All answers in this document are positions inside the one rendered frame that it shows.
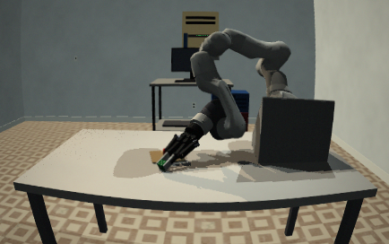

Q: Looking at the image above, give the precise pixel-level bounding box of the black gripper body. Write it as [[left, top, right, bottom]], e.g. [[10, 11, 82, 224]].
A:
[[180, 123, 203, 145]]

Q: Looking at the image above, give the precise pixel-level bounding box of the tan flat mat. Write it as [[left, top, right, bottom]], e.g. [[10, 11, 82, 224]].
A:
[[150, 151, 186, 163]]

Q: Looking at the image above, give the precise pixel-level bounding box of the green die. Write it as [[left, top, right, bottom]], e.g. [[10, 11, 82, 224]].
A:
[[157, 160, 166, 170]]

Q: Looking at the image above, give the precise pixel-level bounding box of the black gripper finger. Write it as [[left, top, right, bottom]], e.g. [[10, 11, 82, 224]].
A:
[[156, 134, 186, 163], [162, 135, 200, 170]]

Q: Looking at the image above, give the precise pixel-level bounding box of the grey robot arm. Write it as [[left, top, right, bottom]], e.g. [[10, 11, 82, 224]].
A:
[[190, 29, 298, 140]]

